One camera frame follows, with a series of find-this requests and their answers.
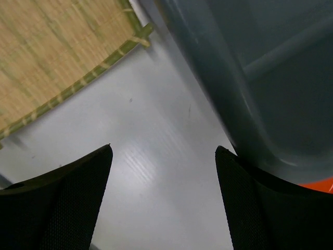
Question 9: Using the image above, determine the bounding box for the orange plastic plate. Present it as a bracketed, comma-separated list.
[300, 177, 333, 194]

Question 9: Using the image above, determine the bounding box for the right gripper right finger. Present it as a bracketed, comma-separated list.
[215, 146, 332, 249]

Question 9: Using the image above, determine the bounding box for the bamboo woven mat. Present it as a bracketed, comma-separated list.
[1, 0, 153, 138]

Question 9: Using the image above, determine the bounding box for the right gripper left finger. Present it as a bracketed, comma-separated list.
[1, 144, 113, 249]

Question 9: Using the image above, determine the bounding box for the grey plastic bin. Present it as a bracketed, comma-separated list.
[158, 1, 332, 183]

